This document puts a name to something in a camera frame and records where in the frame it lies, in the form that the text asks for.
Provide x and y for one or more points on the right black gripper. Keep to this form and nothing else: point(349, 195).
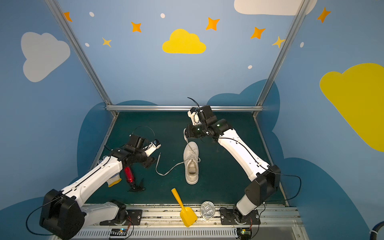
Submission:
point(190, 131)

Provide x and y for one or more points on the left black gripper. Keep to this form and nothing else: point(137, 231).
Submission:
point(136, 184)

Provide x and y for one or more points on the white shoelace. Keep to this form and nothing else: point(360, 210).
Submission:
point(176, 165)

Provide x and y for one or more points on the white sneaker shoe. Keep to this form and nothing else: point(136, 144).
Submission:
point(191, 161)

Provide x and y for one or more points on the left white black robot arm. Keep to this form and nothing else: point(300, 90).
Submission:
point(64, 213)

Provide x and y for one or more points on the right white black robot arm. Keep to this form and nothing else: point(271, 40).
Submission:
point(265, 179)

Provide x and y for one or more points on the yellow object behind left arm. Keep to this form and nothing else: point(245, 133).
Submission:
point(113, 181)

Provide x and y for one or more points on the left small circuit board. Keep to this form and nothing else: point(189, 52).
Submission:
point(118, 234)

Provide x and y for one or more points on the small circuit board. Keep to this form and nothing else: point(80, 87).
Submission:
point(118, 234)
point(244, 234)

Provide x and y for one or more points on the yellow plastic toy shovel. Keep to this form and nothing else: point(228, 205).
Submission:
point(187, 215)

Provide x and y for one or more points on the right small circuit board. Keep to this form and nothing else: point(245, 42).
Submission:
point(244, 234)

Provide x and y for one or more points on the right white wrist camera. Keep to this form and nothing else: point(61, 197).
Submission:
point(193, 115)

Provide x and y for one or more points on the aluminium frame back rail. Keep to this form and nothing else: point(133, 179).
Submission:
point(155, 108)

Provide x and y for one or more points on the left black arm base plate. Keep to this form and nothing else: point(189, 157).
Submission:
point(132, 216)

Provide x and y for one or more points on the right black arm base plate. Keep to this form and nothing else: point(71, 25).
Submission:
point(234, 217)

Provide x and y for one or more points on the aluminium front rail base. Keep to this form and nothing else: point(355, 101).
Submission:
point(278, 222)

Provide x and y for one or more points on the aluminium frame right post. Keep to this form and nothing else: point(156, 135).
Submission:
point(283, 52)

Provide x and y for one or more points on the aluminium frame post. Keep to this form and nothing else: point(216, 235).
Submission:
point(283, 52)
point(59, 15)

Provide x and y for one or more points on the aluminium frame left post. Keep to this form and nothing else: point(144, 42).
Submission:
point(59, 15)

